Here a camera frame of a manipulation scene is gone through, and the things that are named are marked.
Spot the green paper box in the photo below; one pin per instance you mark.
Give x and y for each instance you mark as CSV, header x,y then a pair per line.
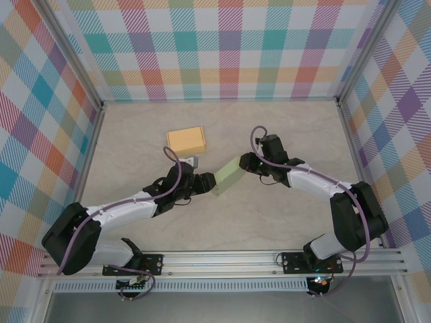
x,y
229,176

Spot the orange paper box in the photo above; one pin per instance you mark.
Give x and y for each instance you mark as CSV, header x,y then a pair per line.
x,y
187,141

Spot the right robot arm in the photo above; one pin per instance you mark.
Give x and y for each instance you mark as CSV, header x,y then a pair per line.
x,y
313,183

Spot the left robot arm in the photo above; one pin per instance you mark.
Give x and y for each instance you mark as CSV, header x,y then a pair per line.
x,y
124,210

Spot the grey metal panel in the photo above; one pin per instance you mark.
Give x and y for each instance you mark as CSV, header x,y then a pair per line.
x,y
219,307

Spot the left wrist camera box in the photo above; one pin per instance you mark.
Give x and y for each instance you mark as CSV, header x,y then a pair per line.
x,y
192,161

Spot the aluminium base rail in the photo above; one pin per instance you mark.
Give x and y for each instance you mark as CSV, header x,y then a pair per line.
x,y
219,262

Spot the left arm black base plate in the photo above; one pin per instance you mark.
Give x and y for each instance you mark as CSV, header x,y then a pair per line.
x,y
153,264

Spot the aluminium table edge rail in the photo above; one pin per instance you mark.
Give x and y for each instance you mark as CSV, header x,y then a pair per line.
x,y
359,168
87,168

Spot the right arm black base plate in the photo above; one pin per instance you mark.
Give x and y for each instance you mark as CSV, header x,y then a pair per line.
x,y
293,262

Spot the aluminium frame post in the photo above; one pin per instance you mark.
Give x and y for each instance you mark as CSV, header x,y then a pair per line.
x,y
367,50
72,54

